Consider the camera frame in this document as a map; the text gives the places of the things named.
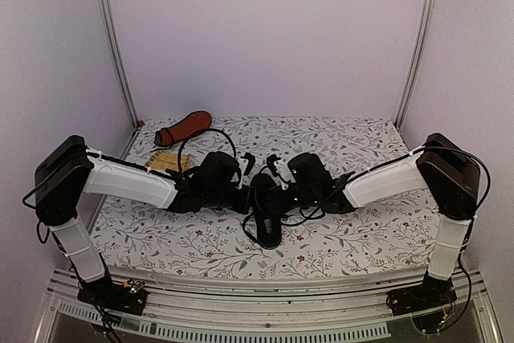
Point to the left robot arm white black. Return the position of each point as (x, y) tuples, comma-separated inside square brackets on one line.
[(73, 170)]

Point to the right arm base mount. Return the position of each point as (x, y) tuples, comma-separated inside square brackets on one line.
[(430, 293)]

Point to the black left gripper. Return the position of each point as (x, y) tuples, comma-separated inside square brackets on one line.
[(244, 207)]

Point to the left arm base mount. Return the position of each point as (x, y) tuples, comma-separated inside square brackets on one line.
[(128, 297)]

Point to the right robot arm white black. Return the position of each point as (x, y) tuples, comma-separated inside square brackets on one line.
[(452, 176)]

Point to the right aluminium frame post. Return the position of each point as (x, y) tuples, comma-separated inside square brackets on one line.
[(415, 63)]

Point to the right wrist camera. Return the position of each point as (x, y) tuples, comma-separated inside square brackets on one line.
[(279, 169)]

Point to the left aluminium frame post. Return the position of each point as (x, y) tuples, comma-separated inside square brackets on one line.
[(117, 61)]

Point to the woven bamboo tray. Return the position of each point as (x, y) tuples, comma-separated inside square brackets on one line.
[(162, 160)]

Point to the aluminium frame post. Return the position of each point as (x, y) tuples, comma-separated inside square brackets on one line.
[(117, 61), (415, 63)]

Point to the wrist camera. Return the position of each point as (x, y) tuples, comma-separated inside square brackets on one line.
[(246, 164), (279, 169)]

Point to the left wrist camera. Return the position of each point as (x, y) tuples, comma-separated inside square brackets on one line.
[(246, 164)]

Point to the floral tablecloth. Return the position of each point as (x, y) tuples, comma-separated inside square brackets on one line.
[(394, 234)]

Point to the red-soled shoe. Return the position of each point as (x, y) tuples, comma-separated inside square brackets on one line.
[(184, 129)]

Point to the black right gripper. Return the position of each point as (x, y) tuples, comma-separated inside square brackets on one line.
[(279, 205)]

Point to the black shoe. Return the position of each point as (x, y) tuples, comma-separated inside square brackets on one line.
[(268, 225)]

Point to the front aluminium rail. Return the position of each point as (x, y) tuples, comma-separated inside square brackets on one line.
[(341, 309)]

